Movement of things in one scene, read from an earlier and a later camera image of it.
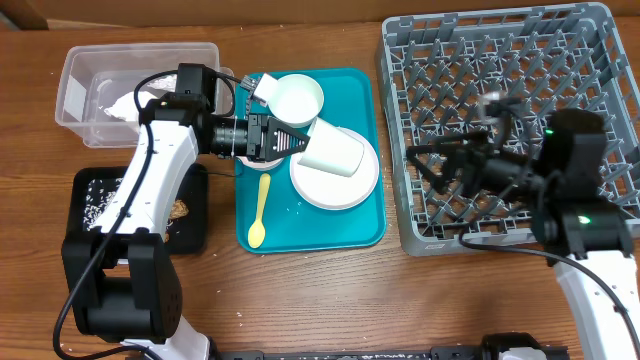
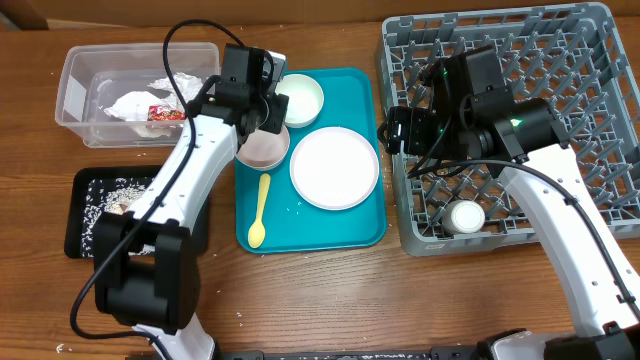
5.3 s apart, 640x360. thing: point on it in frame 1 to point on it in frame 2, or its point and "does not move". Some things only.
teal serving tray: (352, 99) does not move
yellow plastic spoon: (257, 230) does not move
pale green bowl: (296, 100) does not move
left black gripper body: (256, 124) to (272, 112)
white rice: (99, 193) does not move
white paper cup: (332, 149) to (463, 217)
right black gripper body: (500, 175) to (420, 134)
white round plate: (335, 191) does not move
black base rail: (439, 353) does not move
